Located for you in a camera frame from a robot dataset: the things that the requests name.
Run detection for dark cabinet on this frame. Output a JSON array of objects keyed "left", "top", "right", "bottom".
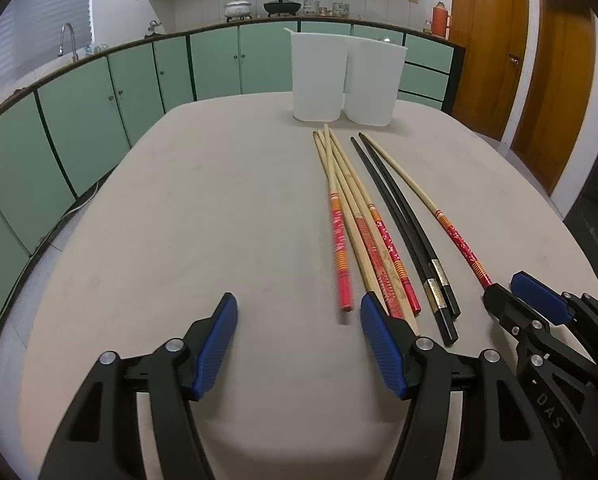
[{"left": 563, "top": 135, "right": 598, "bottom": 283}]

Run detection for metal faucet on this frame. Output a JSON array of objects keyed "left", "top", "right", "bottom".
[{"left": 58, "top": 22, "right": 81, "bottom": 64}]

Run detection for white plastic container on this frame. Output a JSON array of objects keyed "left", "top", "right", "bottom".
[
  {"left": 343, "top": 35, "right": 410, "bottom": 127},
  {"left": 284, "top": 27, "right": 351, "bottom": 122}
]

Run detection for wooden door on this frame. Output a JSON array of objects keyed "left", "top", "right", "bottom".
[
  {"left": 451, "top": 0, "right": 530, "bottom": 141},
  {"left": 510, "top": 0, "right": 597, "bottom": 192}
]

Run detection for black chopstick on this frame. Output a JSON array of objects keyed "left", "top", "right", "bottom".
[
  {"left": 350, "top": 136, "right": 460, "bottom": 347},
  {"left": 358, "top": 132, "right": 462, "bottom": 319}
]

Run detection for plain wooden chopstick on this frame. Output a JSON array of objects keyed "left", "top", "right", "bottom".
[{"left": 317, "top": 130, "right": 382, "bottom": 306}]

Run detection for window blinds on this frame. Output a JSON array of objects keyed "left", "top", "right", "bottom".
[{"left": 0, "top": 0, "right": 94, "bottom": 111}]

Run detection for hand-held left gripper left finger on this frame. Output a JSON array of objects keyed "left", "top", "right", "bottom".
[{"left": 38, "top": 292, "right": 239, "bottom": 480}]

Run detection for green base cabinets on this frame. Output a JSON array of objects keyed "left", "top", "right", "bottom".
[{"left": 0, "top": 19, "right": 467, "bottom": 346}]

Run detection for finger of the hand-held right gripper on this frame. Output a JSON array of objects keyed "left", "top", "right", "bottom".
[
  {"left": 510, "top": 271, "right": 598, "bottom": 346},
  {"left": 483, "top": 284, "right": 547, "bottom": 368}
]

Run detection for black wok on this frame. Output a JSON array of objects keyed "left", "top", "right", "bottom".
[{"left": 263, "top": 0, "right": 303, "bottom": 17}]

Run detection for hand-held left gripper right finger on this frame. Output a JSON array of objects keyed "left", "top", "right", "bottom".
[{"left": 360, "top": 291, "right": 562, "bottom": 480}]

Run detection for red floral chopstick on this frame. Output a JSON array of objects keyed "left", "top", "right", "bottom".
[
  {"left": 312, "top": 131, "right": 355, "bottom": 311},
  {"left": 328, "top": 127, "right": 422, "bottom": 317},
  {"left": 366, "top": 137, "right": 494, "bottom": 290}
]

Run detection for red thermos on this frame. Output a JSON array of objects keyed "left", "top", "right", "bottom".
[{"left": 431, "top": 1, "right": 452, "bottom": 38}]

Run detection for white cooking pot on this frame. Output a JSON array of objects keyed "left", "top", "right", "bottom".
[{"left": 224, "top": 0, "right": 254, "bottom": 22}]

